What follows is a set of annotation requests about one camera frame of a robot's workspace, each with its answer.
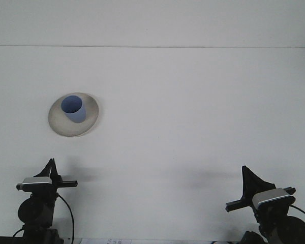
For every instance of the pale blue cup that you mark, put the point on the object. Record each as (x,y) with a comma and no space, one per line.
(77,115)

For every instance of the pale round plate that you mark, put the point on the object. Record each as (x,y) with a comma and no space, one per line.
(66,127)

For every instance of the white printed paper sheet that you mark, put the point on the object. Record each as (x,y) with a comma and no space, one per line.
(104,242)

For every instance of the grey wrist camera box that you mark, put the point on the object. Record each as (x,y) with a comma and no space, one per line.
(272,197)
(36,183)

